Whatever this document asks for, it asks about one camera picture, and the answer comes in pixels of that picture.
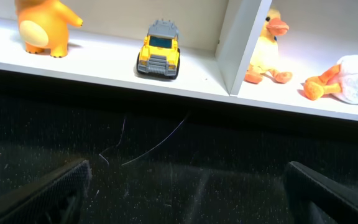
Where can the grey and yellow toy truck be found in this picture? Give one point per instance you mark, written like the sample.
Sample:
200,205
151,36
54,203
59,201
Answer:
159,53

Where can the white plush duck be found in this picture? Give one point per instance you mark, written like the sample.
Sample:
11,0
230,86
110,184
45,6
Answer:
357,81

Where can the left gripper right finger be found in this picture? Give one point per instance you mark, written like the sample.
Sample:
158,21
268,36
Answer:
319,196

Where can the yellow rubber duck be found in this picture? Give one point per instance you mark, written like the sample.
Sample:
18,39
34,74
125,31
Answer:
42,28

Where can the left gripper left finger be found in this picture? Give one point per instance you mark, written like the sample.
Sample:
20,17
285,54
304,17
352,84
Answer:
51,196

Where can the white shelf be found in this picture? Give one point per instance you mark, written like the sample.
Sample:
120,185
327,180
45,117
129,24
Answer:
104,59

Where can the yellow plush duck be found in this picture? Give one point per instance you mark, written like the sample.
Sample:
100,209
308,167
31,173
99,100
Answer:
266,53

